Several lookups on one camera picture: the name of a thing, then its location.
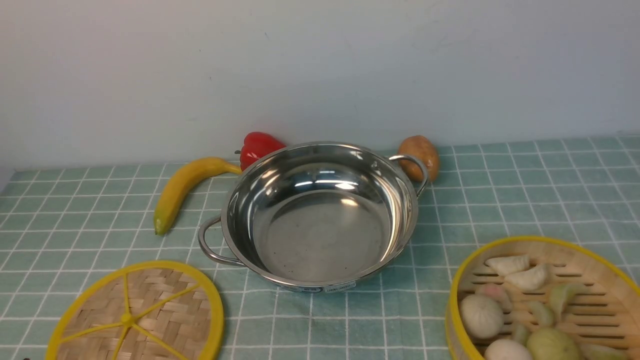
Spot bamboo steamer lid yellow rim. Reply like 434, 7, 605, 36
45, 260, 226, 360

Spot bamboo steamer basket yellow rim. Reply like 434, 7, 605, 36
445, 235, 640, 360

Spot stainless steel pot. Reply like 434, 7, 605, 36
197, 141, 430, 293

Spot red bell pepper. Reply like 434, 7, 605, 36
234, 131, 286, 171

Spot brown potato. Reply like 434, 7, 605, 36
397, 135, 441, 183

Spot yellow banana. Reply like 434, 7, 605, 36
153, 157, 242, 236

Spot white dumpling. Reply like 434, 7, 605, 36
503, 263, 550, 292
485, 254, 530, 277

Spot pink dumpling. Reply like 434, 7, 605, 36
475, 283, 514, 312

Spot white steamed bun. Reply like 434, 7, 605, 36
459, 294, 505, 340
484, 338, 533, 360

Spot small green dumpling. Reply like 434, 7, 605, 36
526, 301, 555, 328

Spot green checkered tablecloth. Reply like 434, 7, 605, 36
0, 137, 640, 360

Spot green steamed bun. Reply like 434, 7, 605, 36
526, 327, 582, 360

